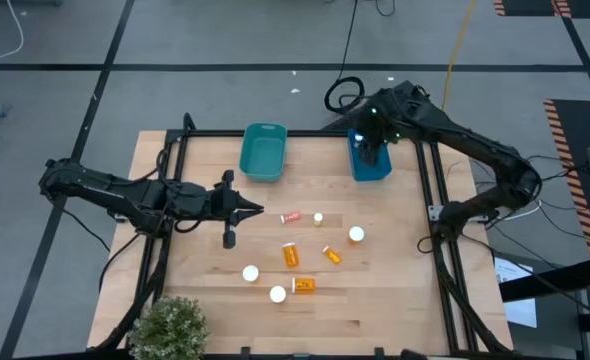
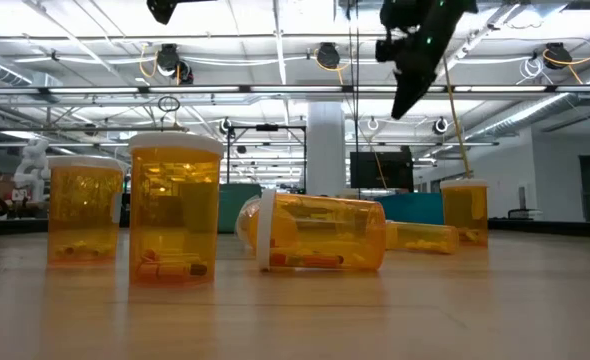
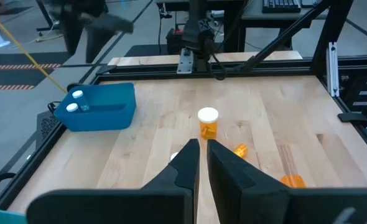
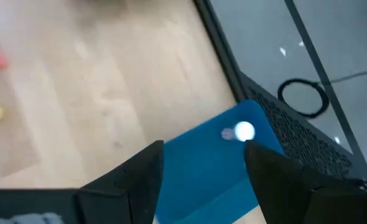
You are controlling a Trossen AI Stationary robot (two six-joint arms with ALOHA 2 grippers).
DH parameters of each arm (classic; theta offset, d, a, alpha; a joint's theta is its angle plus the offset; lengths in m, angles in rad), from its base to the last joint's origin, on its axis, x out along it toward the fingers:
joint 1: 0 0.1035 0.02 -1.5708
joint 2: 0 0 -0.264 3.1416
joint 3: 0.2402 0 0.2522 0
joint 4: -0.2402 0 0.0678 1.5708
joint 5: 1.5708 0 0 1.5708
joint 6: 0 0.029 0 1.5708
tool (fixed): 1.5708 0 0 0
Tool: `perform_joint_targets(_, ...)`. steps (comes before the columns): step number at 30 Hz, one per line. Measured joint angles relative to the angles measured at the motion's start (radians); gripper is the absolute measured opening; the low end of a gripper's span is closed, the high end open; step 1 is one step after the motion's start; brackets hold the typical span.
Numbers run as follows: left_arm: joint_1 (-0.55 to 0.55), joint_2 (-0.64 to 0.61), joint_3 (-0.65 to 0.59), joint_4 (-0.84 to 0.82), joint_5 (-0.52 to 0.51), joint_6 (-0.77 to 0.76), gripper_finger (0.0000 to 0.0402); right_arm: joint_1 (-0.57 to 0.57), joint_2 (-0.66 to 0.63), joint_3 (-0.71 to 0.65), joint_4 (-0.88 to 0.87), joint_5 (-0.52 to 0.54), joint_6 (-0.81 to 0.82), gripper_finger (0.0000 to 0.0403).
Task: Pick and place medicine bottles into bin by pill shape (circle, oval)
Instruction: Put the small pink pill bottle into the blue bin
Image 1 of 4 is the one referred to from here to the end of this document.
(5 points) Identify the short white cable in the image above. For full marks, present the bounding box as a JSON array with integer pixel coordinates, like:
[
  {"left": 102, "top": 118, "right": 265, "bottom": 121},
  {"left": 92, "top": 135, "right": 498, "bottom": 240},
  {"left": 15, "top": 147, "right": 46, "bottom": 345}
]
[{"left": 499, "top": 199, "right": 544, "bottom": 222}]

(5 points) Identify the teal plastic bin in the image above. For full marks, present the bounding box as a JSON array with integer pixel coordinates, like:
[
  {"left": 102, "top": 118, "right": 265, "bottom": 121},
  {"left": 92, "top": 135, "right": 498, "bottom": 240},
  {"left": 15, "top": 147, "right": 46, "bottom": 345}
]
[{"left": 238, "top": 122, "right": 289, "bottom": 183}]

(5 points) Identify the white floor cable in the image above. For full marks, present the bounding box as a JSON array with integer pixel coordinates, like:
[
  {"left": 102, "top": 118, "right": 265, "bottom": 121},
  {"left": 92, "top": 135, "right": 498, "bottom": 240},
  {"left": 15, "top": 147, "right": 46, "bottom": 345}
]
[{"left": 0, "top": 0, "right": 25, "bottom": 64}]

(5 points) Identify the long yellow cable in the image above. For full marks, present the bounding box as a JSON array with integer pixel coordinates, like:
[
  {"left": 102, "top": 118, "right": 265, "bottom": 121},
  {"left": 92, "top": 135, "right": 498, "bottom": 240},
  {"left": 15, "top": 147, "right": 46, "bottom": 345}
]
[{"left": 440, "top": 0, "right": 477, "bottom": 112}]

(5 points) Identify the slim orange pill bottle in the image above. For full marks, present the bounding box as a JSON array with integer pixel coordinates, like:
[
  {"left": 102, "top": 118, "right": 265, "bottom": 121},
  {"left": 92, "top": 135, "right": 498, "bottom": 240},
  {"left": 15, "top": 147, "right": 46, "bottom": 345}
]
[{"left": 321, "top": 244, "right": 343, "bottom": 265}]

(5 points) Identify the blue plastic bin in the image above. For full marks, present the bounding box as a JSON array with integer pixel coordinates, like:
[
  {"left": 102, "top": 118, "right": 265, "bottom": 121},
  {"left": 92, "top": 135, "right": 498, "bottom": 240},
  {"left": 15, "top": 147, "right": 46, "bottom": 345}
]
[{"left": 347, "top": 128, "right": 393, "bottom": 182}]

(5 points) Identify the long black cable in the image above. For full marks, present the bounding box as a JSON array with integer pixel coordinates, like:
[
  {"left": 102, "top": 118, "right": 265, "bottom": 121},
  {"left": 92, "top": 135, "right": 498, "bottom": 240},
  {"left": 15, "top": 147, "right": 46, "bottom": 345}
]
[{"left": 323, "top": 0, "right": 366, "bottom": 115}]

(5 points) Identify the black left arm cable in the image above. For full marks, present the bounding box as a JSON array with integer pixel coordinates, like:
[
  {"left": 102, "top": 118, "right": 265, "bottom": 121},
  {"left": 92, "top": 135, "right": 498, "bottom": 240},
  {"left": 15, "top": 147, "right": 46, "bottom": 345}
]
[{"left": 62, "top": 207, "right": 144, "bottom": 294}]

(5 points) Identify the black aluminium table frame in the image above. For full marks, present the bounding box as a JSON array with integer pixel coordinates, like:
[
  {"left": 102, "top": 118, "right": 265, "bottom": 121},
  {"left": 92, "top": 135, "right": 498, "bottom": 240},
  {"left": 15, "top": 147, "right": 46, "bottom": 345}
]
[{"left": 92, "top": 112, "right": 514, "bottom": 360}]

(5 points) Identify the white paper sheet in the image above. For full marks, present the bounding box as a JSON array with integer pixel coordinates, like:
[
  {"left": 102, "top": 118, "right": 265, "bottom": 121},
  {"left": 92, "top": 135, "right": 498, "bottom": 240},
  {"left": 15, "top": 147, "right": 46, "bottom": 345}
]
[{"left": 493, "top": 255, "right": 539, "bottom": 330}]

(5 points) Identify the black mat orange striped edge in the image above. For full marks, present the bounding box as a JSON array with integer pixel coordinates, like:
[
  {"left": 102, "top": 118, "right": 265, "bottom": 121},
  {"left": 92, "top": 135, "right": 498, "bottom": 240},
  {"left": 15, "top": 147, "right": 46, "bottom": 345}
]
[
  {"left": 543, "top": 98, "right": 590, "bottom": 260},
  {"left": 493, "top": 0, "right": 590, "bottom": 20}
]

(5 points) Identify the potted artificial plant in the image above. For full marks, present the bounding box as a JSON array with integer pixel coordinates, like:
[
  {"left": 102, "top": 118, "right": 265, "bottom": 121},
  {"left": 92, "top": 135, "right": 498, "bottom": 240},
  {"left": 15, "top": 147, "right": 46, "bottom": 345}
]
[{"left": 126, "top": 295, "right": 212, "bottom": 360}]

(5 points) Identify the black metal beam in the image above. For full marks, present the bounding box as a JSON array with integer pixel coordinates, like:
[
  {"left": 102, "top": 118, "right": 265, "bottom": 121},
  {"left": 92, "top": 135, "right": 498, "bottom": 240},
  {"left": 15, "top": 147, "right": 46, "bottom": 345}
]
[{"left": 498, "top": 257, "right": 590, "bottom": 304}]

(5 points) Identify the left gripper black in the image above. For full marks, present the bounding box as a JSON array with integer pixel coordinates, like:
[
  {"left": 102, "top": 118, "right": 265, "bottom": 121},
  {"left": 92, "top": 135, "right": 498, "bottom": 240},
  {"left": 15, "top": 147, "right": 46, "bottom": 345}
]
[{"left": 207, "top": 169, "right": 265, "bottom": 250}]

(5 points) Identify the black perforated computer case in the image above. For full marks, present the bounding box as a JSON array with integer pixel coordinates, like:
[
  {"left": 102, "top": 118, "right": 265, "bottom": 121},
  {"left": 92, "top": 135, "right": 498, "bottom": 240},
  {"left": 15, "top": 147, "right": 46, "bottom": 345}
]
[{"left": 319, "top": 102, "right": 376, "bottom": 133}]

